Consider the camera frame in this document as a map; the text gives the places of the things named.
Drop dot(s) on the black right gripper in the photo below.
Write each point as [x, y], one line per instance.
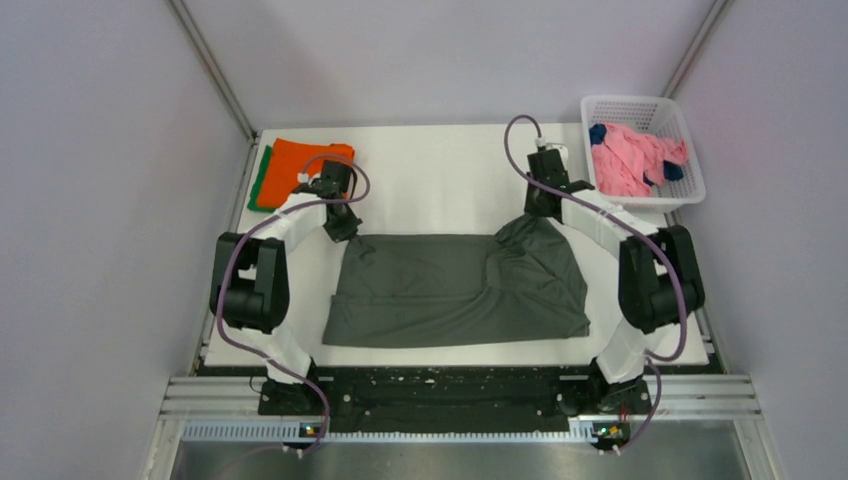
[530, 207]

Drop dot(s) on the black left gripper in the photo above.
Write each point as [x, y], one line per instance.
[347, 230]

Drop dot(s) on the grey t-shirt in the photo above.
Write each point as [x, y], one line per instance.
[521, 283]

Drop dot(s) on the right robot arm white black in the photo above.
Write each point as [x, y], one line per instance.
[659, 281]

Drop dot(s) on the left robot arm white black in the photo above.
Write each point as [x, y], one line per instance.
[250, 292]

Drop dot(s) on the folded orange t-shirt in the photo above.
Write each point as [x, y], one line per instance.
[287, 161]

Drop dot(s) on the pink crumpled t-shirt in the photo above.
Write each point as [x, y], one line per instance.
[623, 162]

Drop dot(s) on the folded green t-shirt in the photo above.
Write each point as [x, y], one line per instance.
[252, 202]

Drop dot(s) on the white plastic laundry basket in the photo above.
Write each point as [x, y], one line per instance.
[639, 152]

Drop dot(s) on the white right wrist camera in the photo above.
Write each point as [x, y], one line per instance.
[542, 144]

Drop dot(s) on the aluminium frame post right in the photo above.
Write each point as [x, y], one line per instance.
[713, 18]

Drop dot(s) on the aluminium frame post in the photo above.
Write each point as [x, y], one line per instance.
[211, 67]
[713, 18]

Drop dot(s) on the aluminium frame post left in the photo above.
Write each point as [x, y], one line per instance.
[211, 67]

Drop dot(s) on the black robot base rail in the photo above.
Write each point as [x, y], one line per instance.
[450, 400]

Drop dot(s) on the white slotted cable duct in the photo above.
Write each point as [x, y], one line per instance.
[305, 432]

